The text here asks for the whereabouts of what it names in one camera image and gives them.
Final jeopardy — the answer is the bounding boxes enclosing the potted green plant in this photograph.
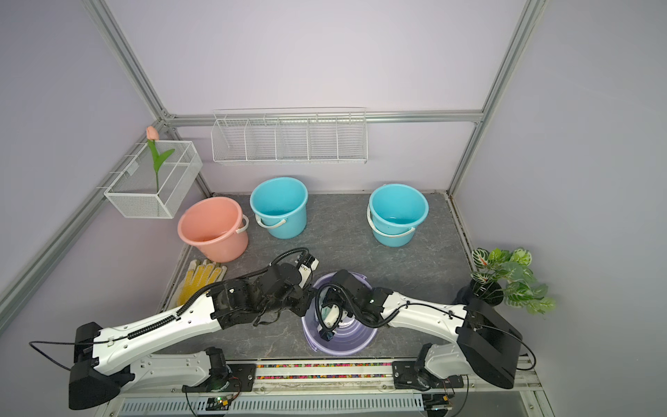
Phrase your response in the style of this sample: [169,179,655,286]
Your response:
[453,248,556,314]

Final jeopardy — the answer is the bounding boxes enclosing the long white wire shelf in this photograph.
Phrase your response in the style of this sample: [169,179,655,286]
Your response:
[211,107,368,164]

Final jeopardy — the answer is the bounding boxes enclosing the pink plastic bucket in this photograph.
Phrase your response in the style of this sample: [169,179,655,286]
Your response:
[177,197,249,263]

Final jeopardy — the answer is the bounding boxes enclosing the purple bucket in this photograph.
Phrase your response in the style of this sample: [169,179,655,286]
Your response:
[302,272,378,356]

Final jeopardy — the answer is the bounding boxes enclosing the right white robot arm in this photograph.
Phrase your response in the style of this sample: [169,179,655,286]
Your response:
[313,269,523,389]

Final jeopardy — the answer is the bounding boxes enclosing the yellow white work glove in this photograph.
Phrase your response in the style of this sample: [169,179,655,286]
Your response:
[172,259,228,307]

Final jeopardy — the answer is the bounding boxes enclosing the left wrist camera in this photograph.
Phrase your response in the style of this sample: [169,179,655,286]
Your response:
[297,254,319,279]

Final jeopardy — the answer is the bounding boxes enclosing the white wire basket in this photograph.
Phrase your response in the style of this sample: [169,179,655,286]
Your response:
[104,140,203,219]

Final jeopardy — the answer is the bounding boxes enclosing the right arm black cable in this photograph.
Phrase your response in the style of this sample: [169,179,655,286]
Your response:
[395,301,538,372]

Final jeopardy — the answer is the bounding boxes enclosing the white vented cable duct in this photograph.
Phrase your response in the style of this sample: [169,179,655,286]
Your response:
[112,394,426,416]

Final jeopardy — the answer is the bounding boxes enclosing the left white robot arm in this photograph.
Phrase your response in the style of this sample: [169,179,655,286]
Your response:
[69,262,318,410]

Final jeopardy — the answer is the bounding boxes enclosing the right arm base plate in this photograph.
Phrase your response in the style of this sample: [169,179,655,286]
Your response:
[392,361,466,392]

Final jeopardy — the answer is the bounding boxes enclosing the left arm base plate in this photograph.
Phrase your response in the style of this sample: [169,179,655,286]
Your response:
[182,363,257,394]

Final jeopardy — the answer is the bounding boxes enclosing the teal bucket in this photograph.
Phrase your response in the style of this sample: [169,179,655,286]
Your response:
[367,183,429,248]
[250,177,308,240]

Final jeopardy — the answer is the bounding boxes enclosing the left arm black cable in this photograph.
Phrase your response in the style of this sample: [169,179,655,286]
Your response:
[28,341,100,372]

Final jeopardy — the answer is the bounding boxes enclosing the pink artificial tulip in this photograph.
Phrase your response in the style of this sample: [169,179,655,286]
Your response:
[146,126,175,192]

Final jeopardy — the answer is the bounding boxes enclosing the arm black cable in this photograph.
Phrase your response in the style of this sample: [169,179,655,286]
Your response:
[28,341,100,372]
[395,301,538,372]

